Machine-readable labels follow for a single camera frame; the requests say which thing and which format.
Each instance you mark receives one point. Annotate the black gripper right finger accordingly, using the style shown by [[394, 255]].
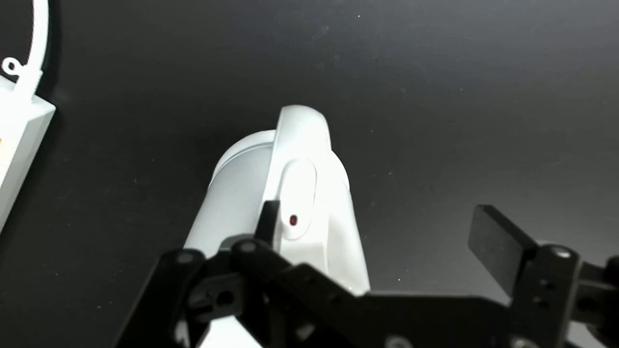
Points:
[[500, 245]]

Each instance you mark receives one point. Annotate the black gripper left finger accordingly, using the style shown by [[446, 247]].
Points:
[[270, 224]]

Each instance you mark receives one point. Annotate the white electric kettle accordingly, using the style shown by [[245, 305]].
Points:
[[311, 168]]

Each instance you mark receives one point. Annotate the white power strip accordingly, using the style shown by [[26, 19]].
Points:
[[21, 142]]

